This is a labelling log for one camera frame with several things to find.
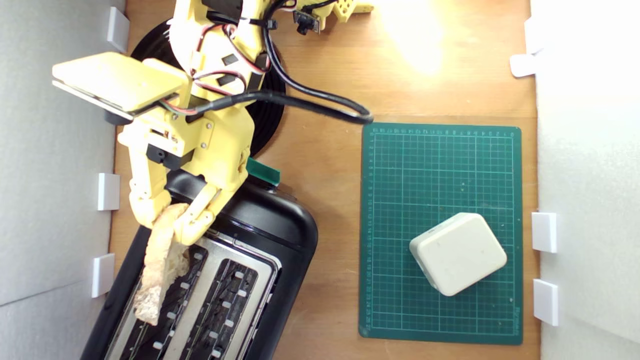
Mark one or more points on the black two-slot toaster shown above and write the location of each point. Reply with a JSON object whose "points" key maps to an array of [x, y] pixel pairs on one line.
{"points": [[270, 220]]}

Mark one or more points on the black plate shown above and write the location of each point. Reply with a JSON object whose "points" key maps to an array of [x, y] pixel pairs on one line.
{"points": [[267, 125]]}

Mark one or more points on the green cutting mat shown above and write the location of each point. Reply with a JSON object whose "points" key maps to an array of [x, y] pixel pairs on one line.
{"points": [[425, 170]]}

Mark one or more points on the yellow wrist camera mount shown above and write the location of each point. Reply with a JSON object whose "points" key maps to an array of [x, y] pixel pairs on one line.
{"points": [[115, 80]]}

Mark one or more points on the white wall clip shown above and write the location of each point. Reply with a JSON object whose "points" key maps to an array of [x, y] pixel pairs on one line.
{"points": [[102, 275], [107, 191], [544, 232], [522, 65], [118, 29], [530, 35], [545, 301]]}

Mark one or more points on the white block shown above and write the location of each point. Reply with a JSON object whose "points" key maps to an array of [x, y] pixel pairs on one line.
{"points": [[457, 255]]}

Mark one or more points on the brown bread slice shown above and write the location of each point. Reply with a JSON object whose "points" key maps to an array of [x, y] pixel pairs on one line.
{"points": [[160, 260]]}

